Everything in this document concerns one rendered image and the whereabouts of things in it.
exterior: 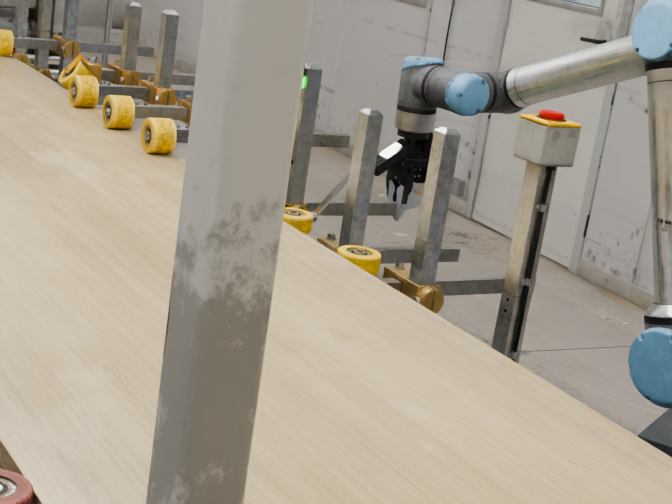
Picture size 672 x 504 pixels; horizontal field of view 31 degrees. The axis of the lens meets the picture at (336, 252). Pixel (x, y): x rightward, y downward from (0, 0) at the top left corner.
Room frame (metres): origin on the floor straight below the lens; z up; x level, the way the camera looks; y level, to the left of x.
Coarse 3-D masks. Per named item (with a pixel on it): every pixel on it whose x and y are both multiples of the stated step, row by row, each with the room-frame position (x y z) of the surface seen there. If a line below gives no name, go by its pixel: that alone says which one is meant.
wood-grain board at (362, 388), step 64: (0, 64) 3.60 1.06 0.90; (0, 128) 2.72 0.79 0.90; (64, 128) 2.83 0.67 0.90; (0, 192) 2.18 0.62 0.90; (64, 192) 2.25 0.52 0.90; (128, 192) 2.32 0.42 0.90; (0, 256) 1.81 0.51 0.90; (64, 256) 1.86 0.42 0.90; (128, 256) 1.91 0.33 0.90; (320, 256) 2.08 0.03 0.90; (0, 320) 1.54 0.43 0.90; (64, 320) 1.57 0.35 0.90; (128, 320) 1.61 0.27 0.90; (320, 320) 1.74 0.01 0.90; (384, 320) 1.78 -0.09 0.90; (0, 384) 1.33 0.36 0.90; (64, 384) 1.36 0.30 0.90; (128, 384) 1.39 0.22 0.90; (320, 384) 1.48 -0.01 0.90; (384, 384) 1.52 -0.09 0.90; (448, 384) 1.55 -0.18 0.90; (512, 384) 1.59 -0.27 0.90; (0, 448) 1.19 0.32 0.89; (64, 448) 1.19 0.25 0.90; (128, 448) 1.22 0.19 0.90; (256, 448) 1.27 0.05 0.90; (320, 448) 1.29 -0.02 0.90; (384, 448) 1.32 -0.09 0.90; (448, 448) 1.34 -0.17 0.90; (512, 448) 1.37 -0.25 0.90; (576, 448) 1.40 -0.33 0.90; (640, 448) 1.43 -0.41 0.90
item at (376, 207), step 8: (304, 200) 2.65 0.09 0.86; (312, 200) 2.66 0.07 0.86; (320, 200) 2.67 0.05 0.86; (336, 200) 2.69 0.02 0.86; (344, 200) 2.70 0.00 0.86; (376, 200) 2.75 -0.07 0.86; (384, 200) 2.77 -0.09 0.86; (312, 208) 2.64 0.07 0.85; (328, 208) 2.66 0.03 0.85; (336, 208) 2.67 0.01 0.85; (376, 208) 2.73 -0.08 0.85; (384, 208) 2.74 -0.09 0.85; (392, 208) 2.75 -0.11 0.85
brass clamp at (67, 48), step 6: (54, 36) 3.88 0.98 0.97; (60, 36) 3.88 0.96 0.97; (60, 42) 3.83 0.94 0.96; (66, 42) 3.81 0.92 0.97; (72, 42) 3.80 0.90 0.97; (78, 42) 3.83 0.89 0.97; (60, 48) 3.82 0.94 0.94; (66, 48) 3.79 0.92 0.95; (72, 48) 3.80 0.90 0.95; (78, 48) 3.81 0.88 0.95; (60, 54) 3.82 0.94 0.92; (66, 54) 3.79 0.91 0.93; (72, 54) 3.81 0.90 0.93; (78, 54) 3.81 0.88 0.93
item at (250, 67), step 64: (256, 0) 0.70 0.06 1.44; (256, 64) 0.70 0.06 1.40; (192, 128) 0.73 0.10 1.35; (256, 128) 0.70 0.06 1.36; (192, 192) 0.72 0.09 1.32; (256, 192) 0.71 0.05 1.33; (192, 256) 0.71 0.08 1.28; (256, 256) 0.71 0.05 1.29; (192, 320) 0.70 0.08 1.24; (256, 320) 0.71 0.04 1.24; (192, 384) 0.69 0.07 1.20; (256, 384) 0.72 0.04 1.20; (192, 448) 0.69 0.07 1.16
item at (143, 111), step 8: (136, 104) 2.95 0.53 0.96; (144, 104) 2.96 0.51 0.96; (152, 104) 2.99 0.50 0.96; (136, 112) 2.93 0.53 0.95; (144, 112) 2.94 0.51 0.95; (152, 112) 2.95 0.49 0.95; (160, 112) 2.97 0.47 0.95; (168, 112) 2.98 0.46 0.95; (176, 112) 2.99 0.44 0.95; (184, 112) 3.00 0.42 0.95
